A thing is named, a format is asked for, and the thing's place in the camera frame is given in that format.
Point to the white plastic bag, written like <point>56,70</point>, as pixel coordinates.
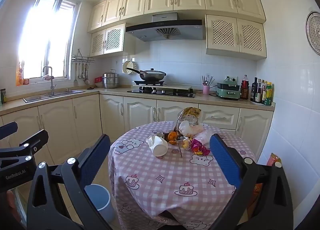
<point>186,128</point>

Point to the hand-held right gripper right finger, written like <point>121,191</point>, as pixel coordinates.
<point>222,160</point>

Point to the wok with lid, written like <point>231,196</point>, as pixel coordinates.
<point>152,75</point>

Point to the steel kitchen sink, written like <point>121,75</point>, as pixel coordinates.
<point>62,93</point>

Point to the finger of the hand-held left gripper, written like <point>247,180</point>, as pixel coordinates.
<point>8,130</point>
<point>32,142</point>

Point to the grey range hood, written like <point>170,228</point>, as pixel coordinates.
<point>165,30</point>

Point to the green electric cooker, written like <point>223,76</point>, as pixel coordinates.
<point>227,92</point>

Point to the steel sink faucet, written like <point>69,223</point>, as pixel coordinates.
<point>52,87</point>

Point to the dark red-label drink bottle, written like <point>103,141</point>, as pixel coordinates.
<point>245,90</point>

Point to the kitchen window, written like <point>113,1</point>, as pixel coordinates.
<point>45,32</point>

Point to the steel steamer pot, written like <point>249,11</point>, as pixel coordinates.
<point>111,80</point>

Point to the brown sauce bottle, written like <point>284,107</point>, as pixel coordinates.
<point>263,92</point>

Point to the white wall colander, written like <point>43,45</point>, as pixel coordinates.
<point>128,67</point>

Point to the green yellow-label bottle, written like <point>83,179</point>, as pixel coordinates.
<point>268,96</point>

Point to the cream base cabinets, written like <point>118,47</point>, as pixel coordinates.
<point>140,112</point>

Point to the pink utensil holder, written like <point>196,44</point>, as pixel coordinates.
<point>206,90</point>

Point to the round steel steamer tray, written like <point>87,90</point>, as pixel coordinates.
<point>313,32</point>

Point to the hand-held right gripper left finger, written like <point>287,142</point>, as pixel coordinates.
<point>96,160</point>

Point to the row of hanging utensils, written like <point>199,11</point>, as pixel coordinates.
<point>80,72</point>

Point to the metal spoon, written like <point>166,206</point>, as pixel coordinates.
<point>179,148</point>

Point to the pink foil wrapper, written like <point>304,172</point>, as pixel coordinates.
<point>200,148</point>

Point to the dark sauce bottle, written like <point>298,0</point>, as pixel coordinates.
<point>253,92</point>
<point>258,93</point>

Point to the small lattice door wall cabinet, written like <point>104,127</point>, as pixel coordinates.
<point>107,40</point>

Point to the wall utensil rack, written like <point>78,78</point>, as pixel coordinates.
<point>82,58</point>

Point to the blue plastic waste bin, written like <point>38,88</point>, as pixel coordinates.
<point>100,202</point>

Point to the brown printed bread bag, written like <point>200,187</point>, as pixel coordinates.
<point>190,115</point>

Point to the orange peel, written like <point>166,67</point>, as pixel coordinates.
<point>172,137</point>

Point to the orange labelled bottle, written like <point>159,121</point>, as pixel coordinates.
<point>19,76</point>

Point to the wide lattice door wall cabinet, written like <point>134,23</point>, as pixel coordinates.
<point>235,36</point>

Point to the pink checkered tablecloth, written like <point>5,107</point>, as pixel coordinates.
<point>160,182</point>

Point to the orange snack bag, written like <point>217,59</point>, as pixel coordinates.
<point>272,160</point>

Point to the red container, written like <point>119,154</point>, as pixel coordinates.
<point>98,79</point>

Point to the black gas hob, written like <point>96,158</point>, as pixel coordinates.
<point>162,92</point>

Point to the white cup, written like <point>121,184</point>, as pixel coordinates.
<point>160,146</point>

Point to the yellow wrapper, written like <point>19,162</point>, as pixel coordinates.
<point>185,143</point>

